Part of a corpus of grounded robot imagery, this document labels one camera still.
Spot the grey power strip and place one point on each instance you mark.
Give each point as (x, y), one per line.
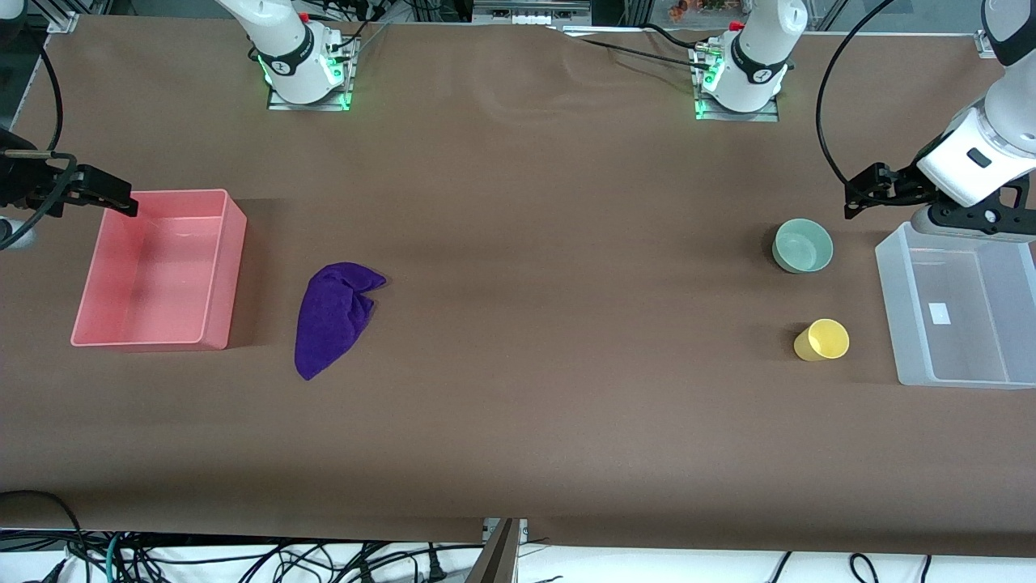
(530, 12)

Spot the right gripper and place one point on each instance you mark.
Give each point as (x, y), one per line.
(18, 180)

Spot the black left camera mount bracket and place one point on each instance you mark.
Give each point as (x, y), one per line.
(983, 219)

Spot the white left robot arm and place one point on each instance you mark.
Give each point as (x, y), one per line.
(757, 61)

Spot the green bowl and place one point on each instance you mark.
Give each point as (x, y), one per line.
(802, 245)

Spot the translucent white plastic bin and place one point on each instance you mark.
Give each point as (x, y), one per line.
(963, 312)

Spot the yellow cup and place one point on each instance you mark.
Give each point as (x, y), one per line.
(821, 340)

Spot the white label sticker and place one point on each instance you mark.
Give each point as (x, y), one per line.
(940, 313)

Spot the brown table cover sheet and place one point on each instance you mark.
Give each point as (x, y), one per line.
(518, 324)

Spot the pink plastic bin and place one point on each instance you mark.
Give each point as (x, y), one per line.
(162, 275)

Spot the purple cloth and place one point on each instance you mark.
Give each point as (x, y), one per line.
(332, 320)

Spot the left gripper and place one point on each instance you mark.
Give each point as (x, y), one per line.
(904, 181)

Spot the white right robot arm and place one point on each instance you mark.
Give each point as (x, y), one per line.
(298, 48)

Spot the aluminium frame post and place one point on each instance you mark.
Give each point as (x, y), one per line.
(498, 555)

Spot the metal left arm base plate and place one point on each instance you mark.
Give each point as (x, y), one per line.
(769, 115)

